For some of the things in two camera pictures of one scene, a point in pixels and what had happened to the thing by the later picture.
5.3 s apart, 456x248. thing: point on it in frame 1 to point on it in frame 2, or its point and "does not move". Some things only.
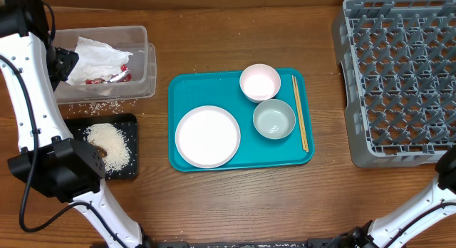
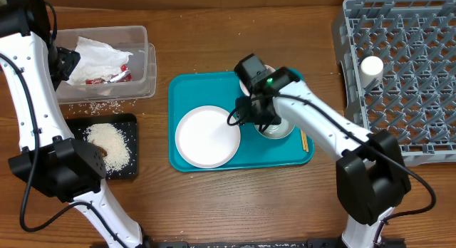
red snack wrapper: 124,75 does not move
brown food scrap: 102,152 does not move
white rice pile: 113,142 does not move
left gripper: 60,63 to 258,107
